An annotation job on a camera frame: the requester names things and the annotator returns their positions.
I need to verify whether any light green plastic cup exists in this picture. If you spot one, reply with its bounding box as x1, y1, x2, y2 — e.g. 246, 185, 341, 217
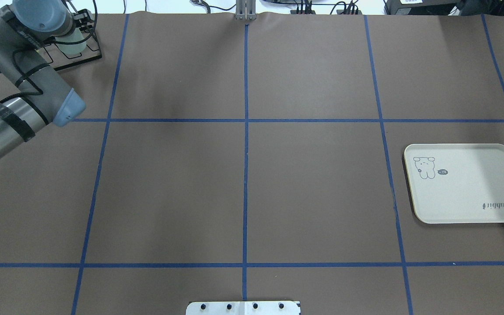
55, 28, 87, 56

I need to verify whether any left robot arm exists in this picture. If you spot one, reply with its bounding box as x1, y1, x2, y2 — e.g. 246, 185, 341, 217
0, 0, 86, 159

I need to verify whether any cream rabbit print tray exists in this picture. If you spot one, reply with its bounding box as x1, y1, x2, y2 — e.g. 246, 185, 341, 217
403, 143, 504, 224

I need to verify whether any black power box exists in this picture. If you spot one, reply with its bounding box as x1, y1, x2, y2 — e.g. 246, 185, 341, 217
383, 0, 459, 16

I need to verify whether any aluminium profile post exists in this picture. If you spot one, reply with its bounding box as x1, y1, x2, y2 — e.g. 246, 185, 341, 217
235, 0, 257, 21

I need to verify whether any white metal bracket plate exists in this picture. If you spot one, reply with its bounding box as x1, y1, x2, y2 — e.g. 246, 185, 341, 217
185, 301, 301, 315

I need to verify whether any black wire cup rack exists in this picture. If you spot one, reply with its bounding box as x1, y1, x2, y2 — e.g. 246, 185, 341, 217
37, 9, 103, 71

